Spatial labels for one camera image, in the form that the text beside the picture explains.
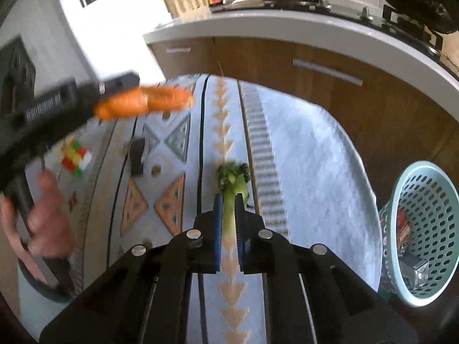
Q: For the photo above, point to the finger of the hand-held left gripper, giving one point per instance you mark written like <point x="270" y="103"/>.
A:
<point x="122" y="80"/>

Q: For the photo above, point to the green leafy vegetable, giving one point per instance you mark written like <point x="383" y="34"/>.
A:
<point x="231" y="193"/>

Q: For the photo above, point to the black gas stove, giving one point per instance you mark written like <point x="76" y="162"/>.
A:
<point x="340" y="9"/>

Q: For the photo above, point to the white printed carton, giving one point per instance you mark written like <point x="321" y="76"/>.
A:
<point x="414" y="270"/>

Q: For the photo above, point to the person's left hand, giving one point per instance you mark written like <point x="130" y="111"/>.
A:
<point x="46" y="222"/>

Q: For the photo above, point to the light blue perforated basket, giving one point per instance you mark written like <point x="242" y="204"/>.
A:
<point x="435" y="204"/>

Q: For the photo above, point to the silver stove knob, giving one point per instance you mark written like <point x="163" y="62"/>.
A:
<point x="365" y="12"/>

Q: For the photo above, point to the white kitchen countertop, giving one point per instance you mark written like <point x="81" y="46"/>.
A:
<point x="287" y="25"/>

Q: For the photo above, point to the brown wooden cabinet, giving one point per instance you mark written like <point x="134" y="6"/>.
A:
<point x="376" y="114"/>

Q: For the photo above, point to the colourful puzzle cube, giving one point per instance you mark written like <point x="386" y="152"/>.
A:
<point x="73" y="156"/>

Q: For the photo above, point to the beige wicker basket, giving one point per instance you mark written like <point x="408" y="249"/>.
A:
<point x="186" y="0"/>

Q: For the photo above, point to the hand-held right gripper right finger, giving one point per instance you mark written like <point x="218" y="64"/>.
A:
<point x="241" y="229"/>

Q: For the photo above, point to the blue patterned tablecloth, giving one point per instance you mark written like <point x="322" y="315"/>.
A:
<point x="304" y="150"/>

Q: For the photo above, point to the orange carrot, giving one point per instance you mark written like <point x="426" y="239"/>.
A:
<point x="122" y="105"/>

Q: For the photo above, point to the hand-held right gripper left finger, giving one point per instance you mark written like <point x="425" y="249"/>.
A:
<point x="217" y="229"/>

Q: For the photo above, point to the orange snack packet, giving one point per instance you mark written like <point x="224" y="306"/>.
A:
<point x="403" y="229"/>

